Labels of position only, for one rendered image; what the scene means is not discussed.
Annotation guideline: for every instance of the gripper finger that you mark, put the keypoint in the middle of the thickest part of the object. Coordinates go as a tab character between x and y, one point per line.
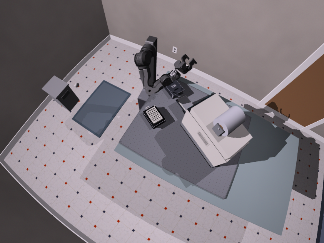
184	57
191	63

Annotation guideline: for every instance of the pale grey cylinder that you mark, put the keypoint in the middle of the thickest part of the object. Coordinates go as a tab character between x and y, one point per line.
230	119

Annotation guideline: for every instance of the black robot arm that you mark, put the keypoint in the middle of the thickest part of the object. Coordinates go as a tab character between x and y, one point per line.
142	61

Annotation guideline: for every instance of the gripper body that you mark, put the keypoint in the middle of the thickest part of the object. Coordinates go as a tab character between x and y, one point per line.
180	66

